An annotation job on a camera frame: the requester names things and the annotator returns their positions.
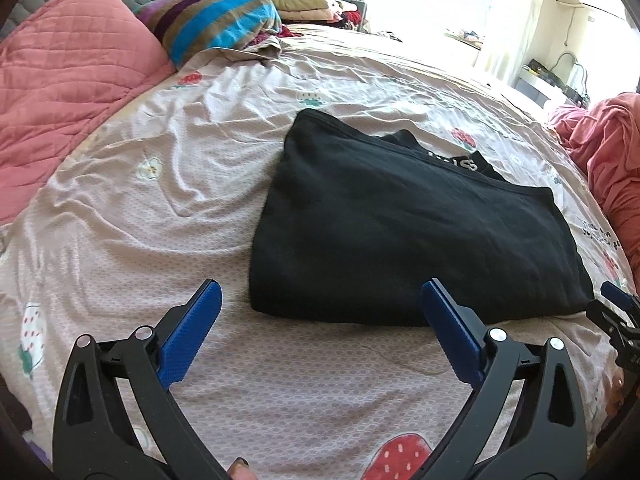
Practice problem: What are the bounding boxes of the black sweater with orange cuffs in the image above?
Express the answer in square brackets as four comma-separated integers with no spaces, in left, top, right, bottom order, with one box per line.
[248,109,596,326]

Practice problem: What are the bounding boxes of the pink quilted pillow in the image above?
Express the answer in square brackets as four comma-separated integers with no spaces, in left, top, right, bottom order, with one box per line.
[0,0,177,226]

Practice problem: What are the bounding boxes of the person's left hand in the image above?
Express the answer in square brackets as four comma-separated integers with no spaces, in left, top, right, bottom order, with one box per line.
[227,457,258,480]

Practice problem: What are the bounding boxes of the striped pillow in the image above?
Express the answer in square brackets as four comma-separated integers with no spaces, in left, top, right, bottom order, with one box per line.
[135,0,283,67]

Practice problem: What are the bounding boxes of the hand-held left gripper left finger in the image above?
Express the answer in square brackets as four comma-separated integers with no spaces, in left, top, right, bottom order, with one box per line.
[51,279,231,480]

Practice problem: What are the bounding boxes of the windowsill clutter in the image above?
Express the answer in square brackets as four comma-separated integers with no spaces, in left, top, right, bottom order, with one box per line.
[444,26,487,44]

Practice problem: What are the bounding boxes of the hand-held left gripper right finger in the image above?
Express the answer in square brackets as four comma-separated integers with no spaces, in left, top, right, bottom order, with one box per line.
[421,279,588,480]

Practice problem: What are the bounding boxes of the white curtain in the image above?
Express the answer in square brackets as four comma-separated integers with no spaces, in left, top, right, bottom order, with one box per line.
[475,0,548,88]

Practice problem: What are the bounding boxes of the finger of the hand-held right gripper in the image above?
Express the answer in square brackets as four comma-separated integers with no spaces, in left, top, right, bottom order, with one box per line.
[600,281,640,315]
[585,299,640,363]

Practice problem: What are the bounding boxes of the metal wire rack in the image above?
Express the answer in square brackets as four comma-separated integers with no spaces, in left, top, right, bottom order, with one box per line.
[550,51,591,98]

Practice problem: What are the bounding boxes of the pink blanket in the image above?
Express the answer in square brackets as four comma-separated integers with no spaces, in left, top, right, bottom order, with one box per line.
[547,91,640,271]

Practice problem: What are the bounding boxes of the white air conditioner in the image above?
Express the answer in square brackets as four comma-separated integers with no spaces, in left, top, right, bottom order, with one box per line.
[575,0,632,17]

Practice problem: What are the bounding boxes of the floral print bedsheet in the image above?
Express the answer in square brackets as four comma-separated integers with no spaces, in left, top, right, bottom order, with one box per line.
[0,22,636,480]

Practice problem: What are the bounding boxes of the dark red patterned cloth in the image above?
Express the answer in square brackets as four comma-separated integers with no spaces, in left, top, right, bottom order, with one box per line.
[247,22,306,52]

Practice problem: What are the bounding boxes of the pile of folded clothes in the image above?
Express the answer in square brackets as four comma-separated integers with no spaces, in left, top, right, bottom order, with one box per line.
[267,0,371,31]

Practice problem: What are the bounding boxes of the white table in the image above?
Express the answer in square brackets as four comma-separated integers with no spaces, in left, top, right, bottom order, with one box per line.
[517,66,568,107]

